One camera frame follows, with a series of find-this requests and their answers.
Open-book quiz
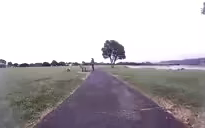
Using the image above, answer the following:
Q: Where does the person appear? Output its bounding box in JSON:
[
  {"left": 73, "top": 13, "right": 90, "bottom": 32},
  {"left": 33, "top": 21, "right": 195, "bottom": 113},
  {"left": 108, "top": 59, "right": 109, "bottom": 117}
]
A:
[{"left": 90, "top": 57, "right": 96, "bottom": 72}]

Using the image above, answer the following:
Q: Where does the round-crowned tree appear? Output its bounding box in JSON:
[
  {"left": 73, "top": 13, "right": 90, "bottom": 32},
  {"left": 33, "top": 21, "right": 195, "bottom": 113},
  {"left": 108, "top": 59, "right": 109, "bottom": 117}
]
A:
[{"left": 101, "top": 39, "right": 127, "bottom": 69}]

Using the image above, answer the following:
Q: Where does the bench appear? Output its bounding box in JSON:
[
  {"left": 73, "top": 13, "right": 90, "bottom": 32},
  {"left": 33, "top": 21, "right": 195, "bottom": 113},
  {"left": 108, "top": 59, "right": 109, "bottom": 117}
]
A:
[{"left": 78, "top": 64, "right": 91, "bottom": 73}]

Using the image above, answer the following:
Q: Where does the dark asphalt path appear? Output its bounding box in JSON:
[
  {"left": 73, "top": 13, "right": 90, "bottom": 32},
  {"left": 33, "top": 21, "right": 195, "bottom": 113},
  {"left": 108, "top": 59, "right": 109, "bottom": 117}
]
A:
[{"left": 34, "top": 68, "right": 191, "bottom": 128}]

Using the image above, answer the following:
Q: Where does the row of distant trees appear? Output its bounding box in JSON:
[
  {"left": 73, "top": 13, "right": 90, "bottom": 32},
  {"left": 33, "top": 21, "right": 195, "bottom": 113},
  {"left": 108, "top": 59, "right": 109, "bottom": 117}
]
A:
[{"left": 0, "top": 58, "right": 91, "bottom": 69}]

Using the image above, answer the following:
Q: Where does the grass field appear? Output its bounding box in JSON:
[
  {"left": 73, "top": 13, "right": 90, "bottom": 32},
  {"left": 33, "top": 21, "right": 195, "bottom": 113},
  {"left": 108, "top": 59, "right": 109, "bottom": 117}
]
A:
[
  {"left": 98, "top": 64, "right": 205, "bottom": 128},
  {"left": 0, "top": 65, "right": 92, "bottom": 128}
]

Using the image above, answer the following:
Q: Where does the water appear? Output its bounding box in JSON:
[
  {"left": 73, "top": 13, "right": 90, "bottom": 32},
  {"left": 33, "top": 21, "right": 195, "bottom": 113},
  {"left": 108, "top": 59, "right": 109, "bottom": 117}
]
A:
[{"left": 125, "top": 64, "right": 205, "bottom": 71}]

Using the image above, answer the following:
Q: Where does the distant hill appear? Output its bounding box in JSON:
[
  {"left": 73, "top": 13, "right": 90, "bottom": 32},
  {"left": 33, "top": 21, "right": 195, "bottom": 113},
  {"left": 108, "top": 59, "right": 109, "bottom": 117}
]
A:
[{"left": 116, "top": 57, "right": 205, "bottom": 66}]

